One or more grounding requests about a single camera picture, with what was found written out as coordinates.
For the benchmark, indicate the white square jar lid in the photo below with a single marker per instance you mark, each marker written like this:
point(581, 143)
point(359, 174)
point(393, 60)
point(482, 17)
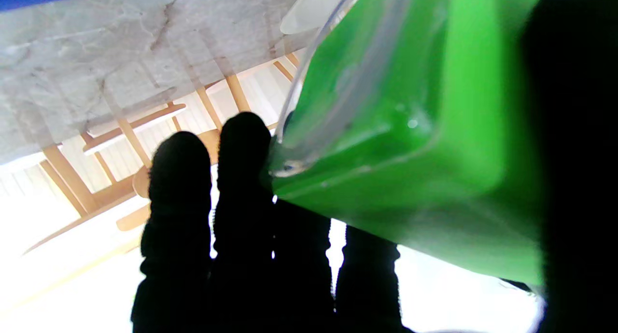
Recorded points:
point(314, 9)

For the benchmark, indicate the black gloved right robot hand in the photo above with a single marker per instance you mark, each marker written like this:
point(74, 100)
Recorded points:
point(241, 256)

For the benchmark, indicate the printed room backdrop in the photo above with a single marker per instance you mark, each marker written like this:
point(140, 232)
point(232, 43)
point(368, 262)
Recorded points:
point(72, 256)

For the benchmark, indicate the green square jar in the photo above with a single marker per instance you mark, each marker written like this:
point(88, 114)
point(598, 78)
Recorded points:
point(434, 130)

